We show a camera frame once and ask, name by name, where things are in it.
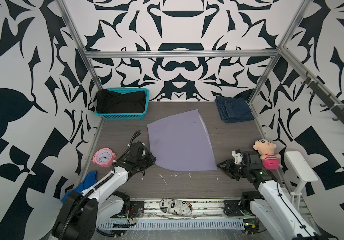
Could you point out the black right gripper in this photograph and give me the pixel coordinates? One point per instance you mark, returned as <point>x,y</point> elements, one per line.
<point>228,168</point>

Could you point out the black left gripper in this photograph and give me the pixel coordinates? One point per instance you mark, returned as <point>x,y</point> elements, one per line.
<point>151,159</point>

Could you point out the lilac skirt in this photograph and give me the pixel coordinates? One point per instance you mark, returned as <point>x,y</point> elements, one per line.
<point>181,143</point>

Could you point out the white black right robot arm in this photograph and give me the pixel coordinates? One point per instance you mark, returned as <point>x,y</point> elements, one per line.
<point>268,203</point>

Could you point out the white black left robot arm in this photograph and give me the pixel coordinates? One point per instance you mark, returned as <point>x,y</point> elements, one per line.
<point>82,213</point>

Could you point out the pink alarm clock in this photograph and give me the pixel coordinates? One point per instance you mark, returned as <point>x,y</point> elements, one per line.
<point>104,157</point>

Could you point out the plush doll toy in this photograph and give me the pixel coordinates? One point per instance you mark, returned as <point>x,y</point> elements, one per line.
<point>270,160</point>

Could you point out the teal plastic basket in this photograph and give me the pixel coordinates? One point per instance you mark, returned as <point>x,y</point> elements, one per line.
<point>131,116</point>

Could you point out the blue cap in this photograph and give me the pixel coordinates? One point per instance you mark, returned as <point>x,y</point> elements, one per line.
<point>89,180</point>

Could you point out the newspaper print shoe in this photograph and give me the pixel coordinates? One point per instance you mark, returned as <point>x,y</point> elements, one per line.
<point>176,207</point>

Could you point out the green circuit board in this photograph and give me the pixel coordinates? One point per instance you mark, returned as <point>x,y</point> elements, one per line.
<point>251,226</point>

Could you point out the black garment in basket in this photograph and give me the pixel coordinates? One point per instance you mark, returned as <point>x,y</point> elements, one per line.
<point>109,102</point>

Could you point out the white stand rack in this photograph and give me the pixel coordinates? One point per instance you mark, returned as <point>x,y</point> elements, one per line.
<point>303,171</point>

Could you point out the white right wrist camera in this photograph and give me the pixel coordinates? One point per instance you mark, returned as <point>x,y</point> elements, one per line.
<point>238,156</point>

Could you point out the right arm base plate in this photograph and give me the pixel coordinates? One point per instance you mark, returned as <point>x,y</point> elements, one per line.
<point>236,208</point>

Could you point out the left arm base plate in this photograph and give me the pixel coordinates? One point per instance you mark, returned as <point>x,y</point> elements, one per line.
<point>136,209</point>

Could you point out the white cable duct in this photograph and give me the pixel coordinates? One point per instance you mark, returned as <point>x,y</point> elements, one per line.
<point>184,224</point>

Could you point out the aluminium cage frame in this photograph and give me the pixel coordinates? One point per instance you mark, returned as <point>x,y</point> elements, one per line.
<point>194,50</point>

